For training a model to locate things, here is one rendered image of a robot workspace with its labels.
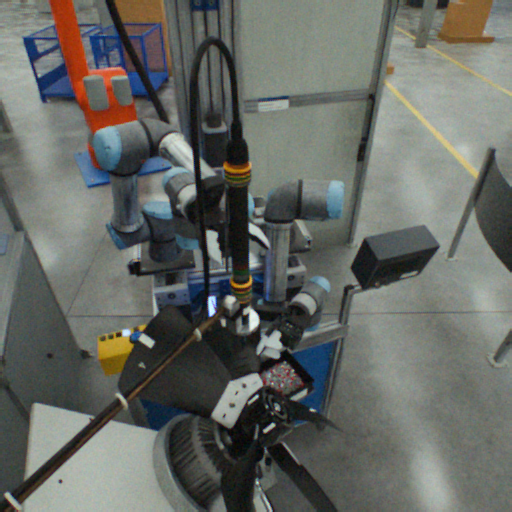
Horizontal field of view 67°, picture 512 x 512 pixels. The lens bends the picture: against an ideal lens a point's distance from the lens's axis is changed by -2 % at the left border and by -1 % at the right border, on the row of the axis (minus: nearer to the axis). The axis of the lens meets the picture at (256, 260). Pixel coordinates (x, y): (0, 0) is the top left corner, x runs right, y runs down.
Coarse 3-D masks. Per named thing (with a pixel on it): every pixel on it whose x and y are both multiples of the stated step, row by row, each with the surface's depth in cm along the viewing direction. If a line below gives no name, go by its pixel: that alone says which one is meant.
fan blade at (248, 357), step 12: (216, 324) 117; (204, 336) 113; (216, 336) 113; (228, 336) 113; (240, 336) 114; (252, 336) 115; (216, 348) 110; (228, 348) 109; (240, 348) 109; (252, 348) 110; (228, 360) 106; (240, 360) 106; (252, 360) 106; (240, 372) 103; (252, 372) 102
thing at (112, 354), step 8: (144, 328) 130; (128, 336) 127; (104, 344) 125; (112, 344) 125; (120, 344) 125; (128, 344) 125; (104, 352) 122; (112, 352) 122; (120, 352) 122; (128, 352) 123; (104, 360) 121; (112, 360) 122; (120, 360) 124; (104, 368) 123; (112, 368) 125; (120, 368) 126
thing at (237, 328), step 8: (224, 304) 75; (232, 304) 75; (232, 312) 75; (240, 312) 77; (232, 320) 76; (240, 320) 79; (256, 320) 83; (232, 328) 80; (240, 328) 81; (248, 328) 82; (256, 328) 83
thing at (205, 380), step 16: (160, 320) 86; (176, 320) 88; (160, 336) 84; (176, 336) 86; (144, 352) 81; (160, 352) 83; (192, 352) 87; (208, 352) 89; (128, 368) 78; (176, 368) 84; (192, 368) 85; (208, 368) 88; (224, 368) 90; (128, 384) 77; (160, 384) 81; (176, 384) 83; (192, 384) 85; (208, 384) 87; (224, 384) 88; (160, 400) 80; (176, 400) 82; (192, 400) 84; (208, 400) 86; (208, 416) 86
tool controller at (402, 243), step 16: (368, 240) 138; (384, 240) 139; (400, 240) 139; (416, 240) 140; (432, 240) 141; (368, 256) 139; (384, 256) 134; (400, 256) 136; (416, 256) 139; (432, 256) 144; (368, 272) 141; (384, 272) 141; (400, 272) 145; (416, 272) 150; (368, 288) 148
